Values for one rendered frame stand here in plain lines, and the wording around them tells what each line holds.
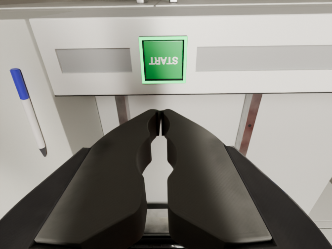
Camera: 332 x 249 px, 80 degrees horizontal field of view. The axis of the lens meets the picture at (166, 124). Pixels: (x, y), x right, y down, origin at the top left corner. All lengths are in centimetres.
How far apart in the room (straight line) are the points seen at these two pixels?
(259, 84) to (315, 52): 7
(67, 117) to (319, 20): 35
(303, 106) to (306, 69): 22
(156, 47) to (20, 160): 29
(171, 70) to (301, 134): 40
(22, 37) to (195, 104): 31
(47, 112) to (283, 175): 58
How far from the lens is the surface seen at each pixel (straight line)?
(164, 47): 25
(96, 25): 26
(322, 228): 89
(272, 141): 56
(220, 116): 47
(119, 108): 42
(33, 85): 31
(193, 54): 26
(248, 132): 48
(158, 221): 63
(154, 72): 26
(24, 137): 37
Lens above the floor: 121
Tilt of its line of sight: 57 degrees down
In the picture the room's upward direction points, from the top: 180 degrees counter-clockwise
